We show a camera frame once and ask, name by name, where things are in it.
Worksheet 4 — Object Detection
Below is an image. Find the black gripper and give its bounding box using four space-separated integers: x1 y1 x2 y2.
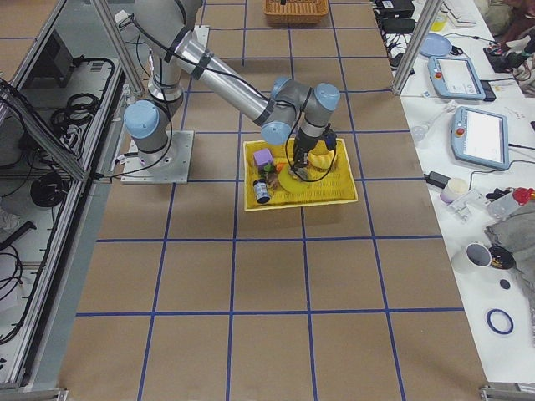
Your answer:
288 124 337 180

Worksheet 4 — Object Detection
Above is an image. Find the lower teach pendant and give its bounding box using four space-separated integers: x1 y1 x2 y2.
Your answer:
451 106 510 170

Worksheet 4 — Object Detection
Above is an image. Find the brown toy root figure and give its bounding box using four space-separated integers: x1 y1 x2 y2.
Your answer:
265 171 280 191

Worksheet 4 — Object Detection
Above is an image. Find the upper teach pendant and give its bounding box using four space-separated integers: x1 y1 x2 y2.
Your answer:
427 57 486 100

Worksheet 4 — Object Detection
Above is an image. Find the teach pendant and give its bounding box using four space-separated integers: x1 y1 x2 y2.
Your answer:
427 57 486 100
451 106 510 170

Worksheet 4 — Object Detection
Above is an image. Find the grey cloth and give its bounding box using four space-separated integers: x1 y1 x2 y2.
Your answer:
485 200 534 282

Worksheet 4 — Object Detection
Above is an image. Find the brown wicker basket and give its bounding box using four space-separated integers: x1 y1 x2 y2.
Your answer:
263 0 329 24

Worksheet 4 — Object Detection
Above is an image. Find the small labelled bottle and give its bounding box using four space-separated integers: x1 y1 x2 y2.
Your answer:
252 179 271 205

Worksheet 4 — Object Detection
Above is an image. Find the aluminium frame post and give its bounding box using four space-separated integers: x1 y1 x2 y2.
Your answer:
391 0 443 95

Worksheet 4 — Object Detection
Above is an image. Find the purple foam cube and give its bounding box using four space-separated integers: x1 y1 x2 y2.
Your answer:
252 148 273 170

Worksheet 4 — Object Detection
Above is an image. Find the blue tape ring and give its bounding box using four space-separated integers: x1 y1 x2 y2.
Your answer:
486 308 514 335

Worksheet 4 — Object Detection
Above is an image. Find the white purple cup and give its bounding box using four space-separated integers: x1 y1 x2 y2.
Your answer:
440 178 468 204

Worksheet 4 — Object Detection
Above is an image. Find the white mug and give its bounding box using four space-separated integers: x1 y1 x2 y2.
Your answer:
451 242 492 274

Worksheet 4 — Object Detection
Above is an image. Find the toy croissant bread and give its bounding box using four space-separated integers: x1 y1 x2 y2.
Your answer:
308 150 336 170

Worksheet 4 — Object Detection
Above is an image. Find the blue plate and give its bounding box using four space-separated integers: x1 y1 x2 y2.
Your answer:
419 33 452 58

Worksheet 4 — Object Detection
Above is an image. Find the yellow tape roll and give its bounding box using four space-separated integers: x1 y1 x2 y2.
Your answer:
278 165 313 194

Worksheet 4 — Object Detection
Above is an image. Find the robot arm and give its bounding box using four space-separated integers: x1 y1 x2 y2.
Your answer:
130 1 340 171

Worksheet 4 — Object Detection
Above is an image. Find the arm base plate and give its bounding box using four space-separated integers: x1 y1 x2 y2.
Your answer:
120 130 195 185

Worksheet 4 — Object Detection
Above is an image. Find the yellow woven basket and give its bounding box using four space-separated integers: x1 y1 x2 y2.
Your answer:
242 139 358 211

